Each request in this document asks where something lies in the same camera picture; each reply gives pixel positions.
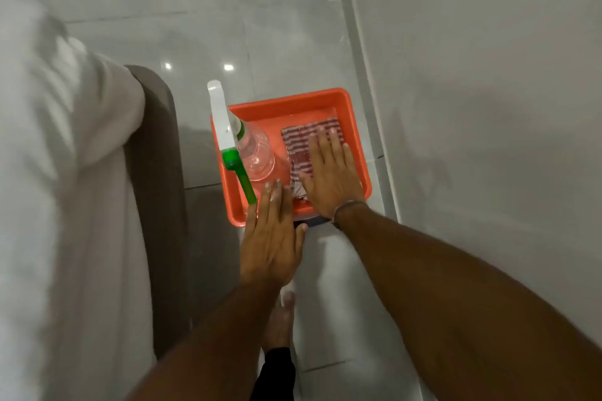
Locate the person's right forearm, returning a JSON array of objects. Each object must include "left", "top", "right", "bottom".
[{"left": 335, "top": 203, "right": 602, "bottom": 401}]

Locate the clear spray bottle green trigger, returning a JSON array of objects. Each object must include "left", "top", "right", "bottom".
[{"left": 207, "top": 80, "right": 276, "bottom": 205}]

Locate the person's left forearm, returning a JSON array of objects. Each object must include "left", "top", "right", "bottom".
[{"left": 124, "top": 274, "right": 284, "bottom": 401}]

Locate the white bed sheet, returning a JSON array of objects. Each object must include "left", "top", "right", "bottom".
[{"left": 0, "top": 0, "right": 158, "bottom": 401}]

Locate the person's left hand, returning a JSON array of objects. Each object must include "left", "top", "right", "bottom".
[{"left": 239, "top": 179, "right": 309, "bottom": 289}]

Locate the person's black trouser leg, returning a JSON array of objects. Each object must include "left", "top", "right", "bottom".
[{"left": 249, "top": 346, "right": 297, "bottom": 401}]

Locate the orange plastic tray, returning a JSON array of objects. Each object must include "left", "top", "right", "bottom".
[{"left": 210, "top": 88, "right": 373, "bottom": 228}]

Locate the thin wrist band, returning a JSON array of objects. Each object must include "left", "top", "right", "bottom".
[{"left": 331, "top": 200, "right": 370, "bottom": 228}]

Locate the person's bare foot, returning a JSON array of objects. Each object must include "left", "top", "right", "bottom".
[{"left": 261, "top": 290, "right": 297, "bottom": 352}]

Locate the brown bed base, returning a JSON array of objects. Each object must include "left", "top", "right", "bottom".
[{"left": 123, "top": 65, "right": 194, "bottom": 360}]

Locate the person's right hand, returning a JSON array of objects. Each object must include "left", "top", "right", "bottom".
[{"left": 298, "top": 126, "right": 367, "bottom": 220}]

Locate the red white striped cloth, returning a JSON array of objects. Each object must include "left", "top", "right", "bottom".
[{"left": 281, "top": 117, "right": 344, "bottom": 202}]

